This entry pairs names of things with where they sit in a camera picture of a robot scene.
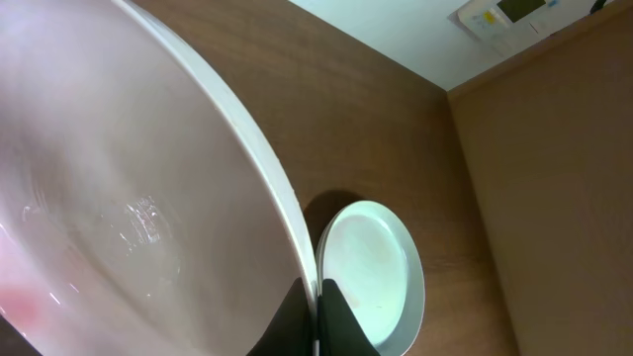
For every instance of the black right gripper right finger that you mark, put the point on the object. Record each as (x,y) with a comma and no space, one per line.
(339,332)

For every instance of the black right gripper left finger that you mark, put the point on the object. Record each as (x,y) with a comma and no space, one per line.
(290,332)

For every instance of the pale green plate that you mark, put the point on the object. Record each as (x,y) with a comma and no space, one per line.
(369,268)

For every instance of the white plate with red stain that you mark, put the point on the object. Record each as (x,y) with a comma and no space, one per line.
(143,210)

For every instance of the white wall control panel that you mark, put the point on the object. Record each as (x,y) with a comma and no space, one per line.
(490,19)

